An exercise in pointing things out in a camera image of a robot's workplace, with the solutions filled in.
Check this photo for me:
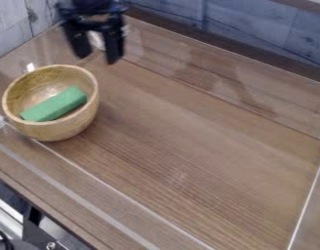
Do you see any wooden bowl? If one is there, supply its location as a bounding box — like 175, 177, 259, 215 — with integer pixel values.
3, 64, 99, 142

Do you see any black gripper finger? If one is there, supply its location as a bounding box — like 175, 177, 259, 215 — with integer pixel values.
103, 28, 126, 64
63, 21, 92, 59

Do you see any black metal table frame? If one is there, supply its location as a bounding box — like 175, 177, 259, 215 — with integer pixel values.
23, 206, 70, 250

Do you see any black cable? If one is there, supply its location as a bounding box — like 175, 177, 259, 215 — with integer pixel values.
0, 226, 16, 250

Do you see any clear acrylic corner bracket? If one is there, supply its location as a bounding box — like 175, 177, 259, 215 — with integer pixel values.
88, 31, 106, 51

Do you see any green rectangular block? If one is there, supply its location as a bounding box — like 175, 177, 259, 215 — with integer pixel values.
20, 86, 87, 122

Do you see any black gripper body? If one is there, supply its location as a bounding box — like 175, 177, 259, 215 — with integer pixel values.
55, 0, 128, 34

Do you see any clear acrylic front wall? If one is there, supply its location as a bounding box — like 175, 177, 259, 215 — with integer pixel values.
0, 123, 215, 250

